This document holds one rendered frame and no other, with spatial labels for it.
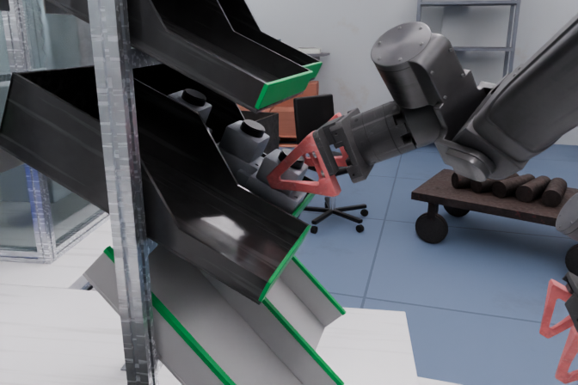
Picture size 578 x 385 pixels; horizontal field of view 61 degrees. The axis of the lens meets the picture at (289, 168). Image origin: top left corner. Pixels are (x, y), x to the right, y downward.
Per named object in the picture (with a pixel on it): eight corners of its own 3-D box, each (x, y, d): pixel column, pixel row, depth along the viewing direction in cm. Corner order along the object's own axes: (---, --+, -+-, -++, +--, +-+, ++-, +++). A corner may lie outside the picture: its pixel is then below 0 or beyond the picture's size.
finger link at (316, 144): (248, 158, 51) (329, 125, 47) (271, 143, 57) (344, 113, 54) (274, 217, 52) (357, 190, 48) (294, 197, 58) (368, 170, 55)
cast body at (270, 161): (298, 210, 61) (322, 162, 58) (287, 223, 57) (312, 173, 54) (240, 178, 62) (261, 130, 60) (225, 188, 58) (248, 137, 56)
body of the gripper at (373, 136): (323, 128, 49) (393, 100, 47) (343, 113, 59) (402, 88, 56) (348, 186, 50) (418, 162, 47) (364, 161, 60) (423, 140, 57)
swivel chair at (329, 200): (376, 212, 396) (382, 95, 371) (360, 241, 342) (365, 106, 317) (305, 204, 416) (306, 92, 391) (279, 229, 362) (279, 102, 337)
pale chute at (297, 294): (324, 326, 72) (346, 311, 71) (299, 387, 60) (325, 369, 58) (195, 186, 73) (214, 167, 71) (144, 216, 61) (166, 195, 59)
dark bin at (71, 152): (302, 243, 53) (332, 186, 50) (259, 306, 41) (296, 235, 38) (91, 122, 57) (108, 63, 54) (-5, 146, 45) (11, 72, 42)
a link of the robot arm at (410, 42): (491, 187, 44) (543, 118, 46) (455, 102, 37) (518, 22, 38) (391, 149, 53) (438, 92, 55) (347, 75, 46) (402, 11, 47)
